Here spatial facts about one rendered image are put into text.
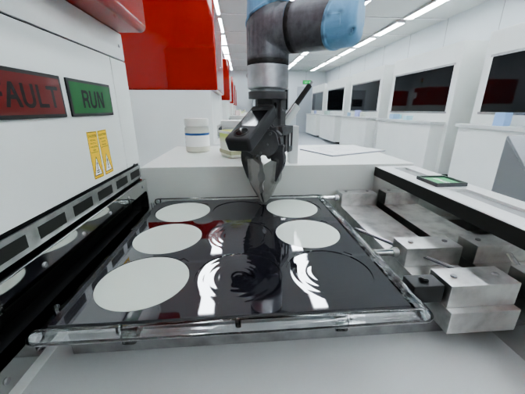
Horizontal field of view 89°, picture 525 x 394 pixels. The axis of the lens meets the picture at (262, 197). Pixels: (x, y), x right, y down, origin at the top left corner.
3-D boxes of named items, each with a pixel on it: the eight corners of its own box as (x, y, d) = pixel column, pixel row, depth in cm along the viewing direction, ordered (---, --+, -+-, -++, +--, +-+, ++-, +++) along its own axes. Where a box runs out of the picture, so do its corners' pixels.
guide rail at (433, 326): (73, 354, 30) (66, 333, 29) (83, 340, 32) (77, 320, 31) (483, 328, 34) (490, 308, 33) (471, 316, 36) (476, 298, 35)
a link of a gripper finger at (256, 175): (273, 195, 59) (273, 153, 56) (261, 203, 54) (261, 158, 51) (260, 193, 60) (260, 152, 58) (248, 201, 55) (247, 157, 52)
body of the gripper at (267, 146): (293, 154, 56) (295, 92, 52) (277, 160, 49) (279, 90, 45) (261, 152, 59) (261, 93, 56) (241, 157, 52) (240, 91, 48)
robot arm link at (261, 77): (279, 61, 44) (236, 65, 47) (278, 91, 45) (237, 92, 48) (294, 67, 50) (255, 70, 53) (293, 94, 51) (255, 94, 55)
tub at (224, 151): (230, 159, 67) (229, 131, 65) (219, 155, 74) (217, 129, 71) (255, 156, 71) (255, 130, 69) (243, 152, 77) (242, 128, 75)
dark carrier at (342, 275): (48, 331, 24) (46, 326, 24) (158, 203, 57) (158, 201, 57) (410, 310, 27) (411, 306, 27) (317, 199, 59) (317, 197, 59)
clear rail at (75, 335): (23, 351, 23) (18, 338, 22) (35, 338, 24) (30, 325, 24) (435, 325, 25) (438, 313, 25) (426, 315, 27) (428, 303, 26)
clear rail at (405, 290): (421, 327, 25) (424, 314, 25) (316, 199, 61) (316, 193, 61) (435, 325, 25) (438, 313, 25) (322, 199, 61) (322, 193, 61)
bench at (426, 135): (421, 179, 432) (448, 39, 369) (370, 159, 602) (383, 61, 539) (483, 178, 440) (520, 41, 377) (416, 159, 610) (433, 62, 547)
